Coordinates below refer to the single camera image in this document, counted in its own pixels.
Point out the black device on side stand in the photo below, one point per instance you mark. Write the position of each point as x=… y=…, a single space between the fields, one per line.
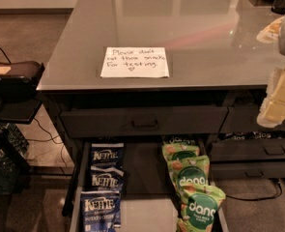
x=19 y=81

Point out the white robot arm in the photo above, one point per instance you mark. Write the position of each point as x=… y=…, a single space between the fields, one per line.
x=275 y=33

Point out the top right drawer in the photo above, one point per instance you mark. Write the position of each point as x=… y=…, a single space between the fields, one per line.
x=243 y=119

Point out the closed top left drawer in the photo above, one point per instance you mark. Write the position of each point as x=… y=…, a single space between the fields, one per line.
x=135 y=121

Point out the black side shelf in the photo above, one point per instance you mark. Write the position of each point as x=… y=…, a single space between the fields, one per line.
x=19 y=112

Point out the back blue Kettle chip bag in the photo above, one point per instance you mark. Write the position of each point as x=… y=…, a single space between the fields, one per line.
x=107 y=155

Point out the green dang chip bag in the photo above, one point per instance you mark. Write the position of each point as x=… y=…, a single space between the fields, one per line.
x=177 y=149
x=193 y=170
x=199 y=204

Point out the middle green Dang chip bag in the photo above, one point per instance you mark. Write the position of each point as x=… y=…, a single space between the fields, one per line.
x=193 y=170

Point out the white handwritten paper note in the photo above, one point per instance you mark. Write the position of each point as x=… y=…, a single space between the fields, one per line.
x=135 y=62

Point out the blue kettle chip bag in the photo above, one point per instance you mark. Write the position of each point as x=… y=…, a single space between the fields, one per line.
x=110 y=178
x=99 y=210
x=107 y=155

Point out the black plastic crate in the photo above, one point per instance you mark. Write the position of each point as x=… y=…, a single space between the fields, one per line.
x=13 y=149

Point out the open middle drawer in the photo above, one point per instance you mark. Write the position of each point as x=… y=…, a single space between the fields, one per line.
x=147 y=203

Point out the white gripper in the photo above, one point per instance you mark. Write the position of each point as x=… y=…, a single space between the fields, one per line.
x=272 y=112

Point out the front blue Kettle chip bag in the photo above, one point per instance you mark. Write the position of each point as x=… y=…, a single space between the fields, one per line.
x=99 y=210

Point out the middle blue Kettle chip bag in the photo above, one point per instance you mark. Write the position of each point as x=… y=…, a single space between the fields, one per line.
x=110 y=178

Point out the back green Dang chip bag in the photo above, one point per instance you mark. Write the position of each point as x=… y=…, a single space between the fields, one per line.
x=177 y=149

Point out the front green Dang chip bag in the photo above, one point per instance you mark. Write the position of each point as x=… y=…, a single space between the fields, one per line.
x=199 y=204

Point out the right middle drawer with snacks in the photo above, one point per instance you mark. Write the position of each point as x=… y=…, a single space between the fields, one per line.
x=256 y=146

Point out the right bottom drawer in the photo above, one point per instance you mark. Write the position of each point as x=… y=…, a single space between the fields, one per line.
x=275 y=169

